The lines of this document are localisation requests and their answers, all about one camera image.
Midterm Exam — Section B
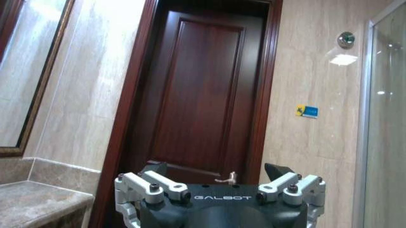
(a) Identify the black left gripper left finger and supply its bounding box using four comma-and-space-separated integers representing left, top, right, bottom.
113, 161, 190, 228

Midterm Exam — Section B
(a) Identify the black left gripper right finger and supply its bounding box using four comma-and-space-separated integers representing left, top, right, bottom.
256, 162, 325, 228

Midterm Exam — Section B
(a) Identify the marble vanity counter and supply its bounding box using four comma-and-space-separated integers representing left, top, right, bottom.
0, 156, 101, 228

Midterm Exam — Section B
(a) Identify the dark red wooden door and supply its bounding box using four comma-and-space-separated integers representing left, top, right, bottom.
125, 9, 265, 184

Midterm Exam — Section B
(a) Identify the brass door handle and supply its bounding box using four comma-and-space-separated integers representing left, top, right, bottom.
213, 171, 238, 186

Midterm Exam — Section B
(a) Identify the blue yellow wall sticker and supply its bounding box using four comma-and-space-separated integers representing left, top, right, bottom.
294, 104, 319, 119

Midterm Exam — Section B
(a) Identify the glass shower enclosure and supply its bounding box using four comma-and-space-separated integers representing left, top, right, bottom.
351, 0, 406, 228

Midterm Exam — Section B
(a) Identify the dark red door frame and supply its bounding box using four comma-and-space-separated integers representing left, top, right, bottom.
87, 0, 282, 228

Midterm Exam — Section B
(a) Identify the gold framed wall mirror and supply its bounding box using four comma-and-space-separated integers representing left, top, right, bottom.
0, 0, 75, 158

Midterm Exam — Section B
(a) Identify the round chrome wall fixture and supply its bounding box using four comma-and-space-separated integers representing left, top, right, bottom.
336, 31, 355, 49

